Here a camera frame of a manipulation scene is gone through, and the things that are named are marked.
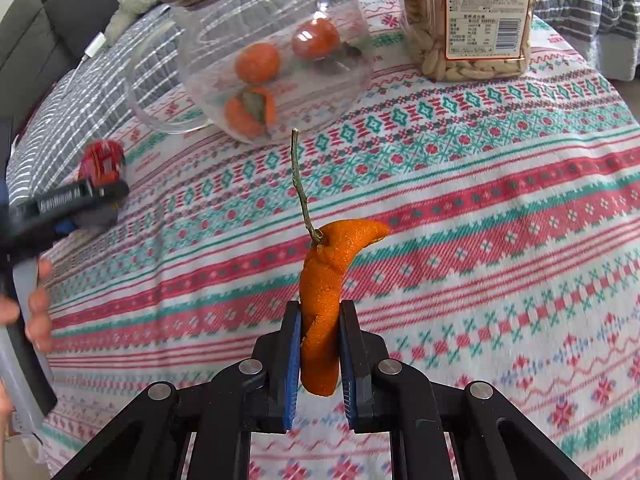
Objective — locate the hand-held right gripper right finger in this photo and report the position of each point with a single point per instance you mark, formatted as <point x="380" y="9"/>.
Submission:
<point x="349" y="385"/>

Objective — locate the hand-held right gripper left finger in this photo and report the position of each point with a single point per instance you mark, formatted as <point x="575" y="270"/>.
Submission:
<point x="292" y="385"/>

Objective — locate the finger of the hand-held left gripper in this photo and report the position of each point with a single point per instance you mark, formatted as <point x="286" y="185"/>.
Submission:
<point x="80" y="197"/>

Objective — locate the orange peel with stem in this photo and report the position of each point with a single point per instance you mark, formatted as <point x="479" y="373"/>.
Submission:
<point x="325" y="300"/>

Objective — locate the person's left hand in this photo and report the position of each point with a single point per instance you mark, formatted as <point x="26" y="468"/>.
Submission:
<point x="39" y="320"/>

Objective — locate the grey striped quilt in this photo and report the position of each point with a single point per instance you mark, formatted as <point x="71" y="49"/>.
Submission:
<point x="100" y="100"/>

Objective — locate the half-peeled tangerine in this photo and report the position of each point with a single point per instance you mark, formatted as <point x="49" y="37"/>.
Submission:
<point x="240" y="115"/>

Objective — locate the clear glass jar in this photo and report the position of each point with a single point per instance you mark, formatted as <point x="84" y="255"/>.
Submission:
<point x="210" y="60"/>

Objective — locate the grey sofa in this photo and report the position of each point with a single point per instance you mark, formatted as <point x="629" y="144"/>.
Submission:
<point x="45" y="10"/>

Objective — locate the patterned knitted blanket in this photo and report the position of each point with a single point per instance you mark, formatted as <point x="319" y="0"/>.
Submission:
<point x="475" y="210"/>

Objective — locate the clear plastic nut jar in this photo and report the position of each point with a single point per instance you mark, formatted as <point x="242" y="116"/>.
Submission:
<point x="430" y="35"/>

